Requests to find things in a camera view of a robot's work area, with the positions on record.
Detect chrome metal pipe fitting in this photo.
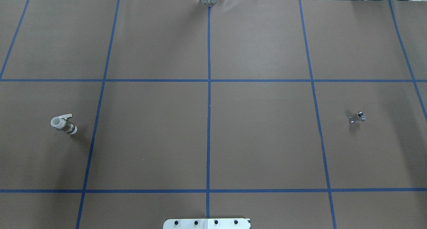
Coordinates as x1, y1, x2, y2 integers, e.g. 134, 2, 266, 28
348, 111, 366, 124

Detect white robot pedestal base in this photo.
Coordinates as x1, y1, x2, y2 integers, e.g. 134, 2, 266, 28
163, 218, 251, 229

